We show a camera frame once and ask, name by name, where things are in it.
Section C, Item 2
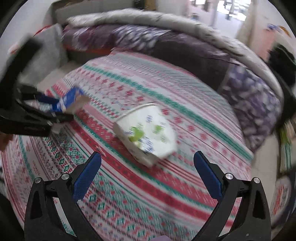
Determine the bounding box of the white blue cardboard box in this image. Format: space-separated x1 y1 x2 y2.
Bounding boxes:
270 176 294 227

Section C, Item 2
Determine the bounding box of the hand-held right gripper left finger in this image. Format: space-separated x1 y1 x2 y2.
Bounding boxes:
24 151 102 241

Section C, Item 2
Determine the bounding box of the wooden bookshelf with books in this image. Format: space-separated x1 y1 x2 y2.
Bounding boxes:
279 120 296 173

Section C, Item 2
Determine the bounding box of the pink green patterned blanket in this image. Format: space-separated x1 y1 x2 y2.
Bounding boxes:
0 50 255 241

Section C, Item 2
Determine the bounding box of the purple patchwork quilt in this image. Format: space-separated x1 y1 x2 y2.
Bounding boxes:
62 8 285 151

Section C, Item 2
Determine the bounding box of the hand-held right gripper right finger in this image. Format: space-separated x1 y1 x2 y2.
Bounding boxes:
192 151 272 241

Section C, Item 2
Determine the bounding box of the dark clothing pile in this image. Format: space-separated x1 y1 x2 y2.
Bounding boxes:
268 44 296 118

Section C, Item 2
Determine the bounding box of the grey cushion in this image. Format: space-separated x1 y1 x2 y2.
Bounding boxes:
21 23 67 81

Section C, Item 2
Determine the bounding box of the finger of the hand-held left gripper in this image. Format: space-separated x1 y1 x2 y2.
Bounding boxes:
20 85 59 110
22 103 75 126

